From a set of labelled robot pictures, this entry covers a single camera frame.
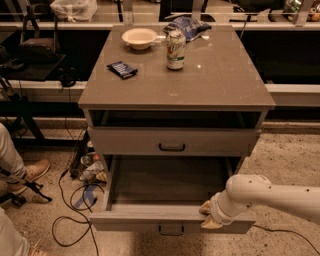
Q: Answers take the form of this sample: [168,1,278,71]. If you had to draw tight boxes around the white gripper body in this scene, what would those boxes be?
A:
[209,191,244,225]

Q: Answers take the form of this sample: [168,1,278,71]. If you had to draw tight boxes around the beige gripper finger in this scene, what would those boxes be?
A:
[201,216,222,229]
[199,200,210,214]

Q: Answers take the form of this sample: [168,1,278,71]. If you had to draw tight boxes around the grey drawer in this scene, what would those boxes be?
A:
[89,155,244,236]
[88,127,260,157]

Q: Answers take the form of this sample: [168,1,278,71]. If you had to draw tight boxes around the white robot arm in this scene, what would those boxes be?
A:
[199,174,320,229]

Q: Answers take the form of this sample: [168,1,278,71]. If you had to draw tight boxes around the grey drawer cabinet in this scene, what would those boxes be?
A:
[77,23,277,161]

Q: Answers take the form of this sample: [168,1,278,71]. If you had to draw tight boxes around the grey top drawer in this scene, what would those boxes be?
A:
[88,127,260,157]

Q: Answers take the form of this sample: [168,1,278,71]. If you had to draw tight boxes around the clear plastic bottle trash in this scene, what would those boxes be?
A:
[79,161,104,183]

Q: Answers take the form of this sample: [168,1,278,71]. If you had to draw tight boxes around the dark blue snack bar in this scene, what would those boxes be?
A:
[107,61,138,80]

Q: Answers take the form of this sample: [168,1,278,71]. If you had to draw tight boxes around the green white soda can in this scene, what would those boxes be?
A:
[166,30,186,70]

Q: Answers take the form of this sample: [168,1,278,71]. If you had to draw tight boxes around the black stick tool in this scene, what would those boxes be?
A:
[0,168,52,202]

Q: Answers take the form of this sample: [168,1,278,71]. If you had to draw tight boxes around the tan shoe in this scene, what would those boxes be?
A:
[7,159,51,194]

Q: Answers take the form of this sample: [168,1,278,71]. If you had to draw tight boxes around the blue chip bag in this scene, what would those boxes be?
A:
[163,16,211,42]

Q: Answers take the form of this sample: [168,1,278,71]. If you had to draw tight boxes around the white bowl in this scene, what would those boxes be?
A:
[121,28,160,50]

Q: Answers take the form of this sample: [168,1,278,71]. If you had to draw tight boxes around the black headphones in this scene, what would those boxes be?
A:
[58,67,77,88]

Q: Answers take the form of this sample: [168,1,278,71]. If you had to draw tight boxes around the person near leg light trousers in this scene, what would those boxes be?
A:
[0,208,30,256]

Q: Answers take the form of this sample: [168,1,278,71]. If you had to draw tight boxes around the person leg light trousers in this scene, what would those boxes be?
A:
[0,123,26,178]
[0,208,30,256]

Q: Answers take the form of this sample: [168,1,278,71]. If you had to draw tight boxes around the black bag on shelf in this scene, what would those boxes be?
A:
[18,3,62,64]

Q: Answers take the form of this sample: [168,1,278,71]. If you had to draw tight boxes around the white plastic bag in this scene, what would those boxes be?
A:
[50,0,97,22]

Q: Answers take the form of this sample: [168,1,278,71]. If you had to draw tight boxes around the black floor cable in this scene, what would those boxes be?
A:
[51,169,108,256]

